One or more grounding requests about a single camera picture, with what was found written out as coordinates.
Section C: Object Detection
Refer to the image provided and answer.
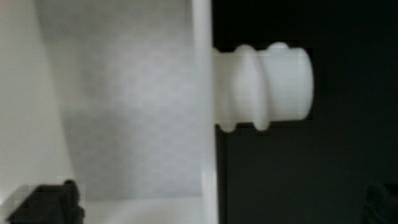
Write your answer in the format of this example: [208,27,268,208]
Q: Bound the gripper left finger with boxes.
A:
[5,180,85,224]

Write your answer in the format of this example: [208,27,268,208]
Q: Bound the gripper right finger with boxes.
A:
[361,183,398,224]

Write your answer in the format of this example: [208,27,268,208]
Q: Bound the white cabinet body box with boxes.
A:
[0,0,314,224]

